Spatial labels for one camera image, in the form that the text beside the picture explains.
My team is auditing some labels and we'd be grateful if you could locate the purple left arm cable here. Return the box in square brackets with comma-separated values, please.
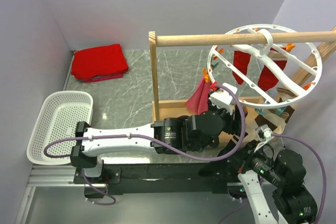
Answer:
[43, 83, 247, 206]

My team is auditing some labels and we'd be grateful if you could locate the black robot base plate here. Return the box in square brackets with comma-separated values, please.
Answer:
[88, 163, 240, 196]

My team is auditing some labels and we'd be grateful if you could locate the orange clip holding pink cloth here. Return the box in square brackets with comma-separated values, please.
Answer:
[202, 68, 211, 83]

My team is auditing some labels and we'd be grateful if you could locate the teal clip left rim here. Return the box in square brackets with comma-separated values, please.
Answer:
[210, 62, 219, 70]

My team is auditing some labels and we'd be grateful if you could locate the orange clip back right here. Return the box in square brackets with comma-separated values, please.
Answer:
[285, 43, 296, 52]

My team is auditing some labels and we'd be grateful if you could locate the left red sock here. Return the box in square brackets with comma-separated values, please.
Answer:
[233, 50, 251, 75]

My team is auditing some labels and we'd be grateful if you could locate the white perforated plastic basket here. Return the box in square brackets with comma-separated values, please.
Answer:
[26, 91, 93, 166]

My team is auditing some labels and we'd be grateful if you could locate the wooden clothes rack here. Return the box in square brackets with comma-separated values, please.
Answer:
[148, 26, 336, 153]

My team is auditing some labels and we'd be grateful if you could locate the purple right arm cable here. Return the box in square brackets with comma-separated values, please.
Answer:
[217, 133, 328, 224]

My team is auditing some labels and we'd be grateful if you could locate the orange clip back left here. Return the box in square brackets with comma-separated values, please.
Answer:
[212, 46, 224, 60]

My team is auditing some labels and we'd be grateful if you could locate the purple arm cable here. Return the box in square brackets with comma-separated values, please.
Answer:
[217, 133, 328, 224]
[43, 83, 247, 206]

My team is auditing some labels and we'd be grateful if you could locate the white round clip hanger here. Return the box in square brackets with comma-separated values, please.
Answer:
[206, 24, 322, 109]

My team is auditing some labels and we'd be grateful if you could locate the cream brown striped sock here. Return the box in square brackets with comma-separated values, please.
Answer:
[255, 111, 289, 134]

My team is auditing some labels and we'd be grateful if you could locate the aluminium frame rail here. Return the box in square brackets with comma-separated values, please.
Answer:
[15, 167, 87, 224]

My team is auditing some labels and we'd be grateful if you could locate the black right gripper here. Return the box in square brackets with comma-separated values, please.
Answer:
[222, 136, 284, 185]

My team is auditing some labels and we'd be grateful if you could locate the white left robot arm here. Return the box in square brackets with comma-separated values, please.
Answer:
[70, 105, 248, 183]

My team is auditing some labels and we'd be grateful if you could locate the pink hanging cloth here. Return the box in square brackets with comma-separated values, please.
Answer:
[185, 79, 211, 114]

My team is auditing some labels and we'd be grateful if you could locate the right red sock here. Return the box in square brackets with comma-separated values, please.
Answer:
[258, 48, 287, 91]

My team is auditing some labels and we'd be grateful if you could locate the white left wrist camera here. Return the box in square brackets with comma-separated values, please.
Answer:
[209, 88, 234, 110]

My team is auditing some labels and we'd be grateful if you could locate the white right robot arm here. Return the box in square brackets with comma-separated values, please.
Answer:
[199, 140, 318, 223]

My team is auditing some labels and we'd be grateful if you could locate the red sock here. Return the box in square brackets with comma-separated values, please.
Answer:
[233, 50, 251, 75]
[258, 48, 287, 91]

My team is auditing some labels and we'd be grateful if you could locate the orange clip right rim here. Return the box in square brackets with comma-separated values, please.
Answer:
[303, 82, 315, 90]

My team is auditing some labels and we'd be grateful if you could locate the folded red cloth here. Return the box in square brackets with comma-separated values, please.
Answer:
[71, 44, 129, 82]

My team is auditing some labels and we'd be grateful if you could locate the orange clip front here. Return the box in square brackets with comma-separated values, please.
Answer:
[240, 99, 248, 112]

